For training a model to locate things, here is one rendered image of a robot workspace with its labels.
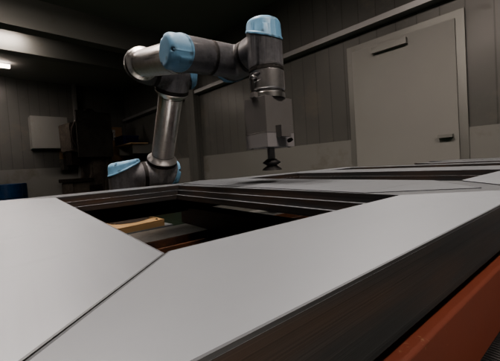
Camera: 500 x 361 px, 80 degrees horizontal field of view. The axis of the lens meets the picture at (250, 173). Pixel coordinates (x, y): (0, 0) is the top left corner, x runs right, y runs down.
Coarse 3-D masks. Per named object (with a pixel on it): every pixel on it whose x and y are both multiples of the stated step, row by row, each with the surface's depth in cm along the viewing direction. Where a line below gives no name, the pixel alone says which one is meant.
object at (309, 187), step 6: (342, 180) 57; (348, 180) 56; (354, 180) 55; (360, 180) 54; (366, 180) 53; (372, 180) 52; (294, 186) 50; (300, 186) 50; (306, 186) 49; (312, 186) 48; (318, 186) 47; (324, 186) 47; (330, 186) 46; (336, 186) 46
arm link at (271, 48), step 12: (252, 24) 60; (264, 24) 59; (276, 24) 60; (252, 36) 60; (264, 36) 59; (276, 36) 60; (240, 48) 64; (252, 48) 61; (264, 48) 59; (276, 48) 60; (240, 60) 65; (252, 60) 61; (264, 60) 60; (276, 60) 60
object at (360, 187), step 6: (378, 180) 52; (384, 180) 51; (390, 180) 50; (396, 180) 49; (402, 180) 49; (408, 180) 48; (414, 180) 47; (420, 180) 47; (426, 180) 46; (342, 186) 45; (348, 186) 44; (354, 186) 44; (360, 186) 43; (366, 186) 43; (372, 186) 42; (378, 186) 42; (384, 186) 41; (390, 186) 41; (396, 186) 40; (348, 192) 37; (354, 192) 37; (360, 192) 36
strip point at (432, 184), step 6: (432, 180) 45; (402, 186) 40; (408, 186) 39; (414, 186) 39; (420, 186) 38; (426, 186) 38; (432, 186) 37; (438, 186) 37; (444, 186) 37; (450, 186) 36; (456, 186) 36; (462, 186) 35; (468, 186) 35; (474, 186) 35; (366, 192) 36; (372, 192) 35; (378, 192) 35; (384, 192) 35
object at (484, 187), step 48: (144, 192) 70; (192, 192) 69; (240, 192) 55; (288, 192) 45; (336, 192) 38; (432, 192) 32; (480, 240) 19; (384, 288) 12; (432, 288) 15; (288, 336) 8; (336, 336) 10; (384, 336) 12
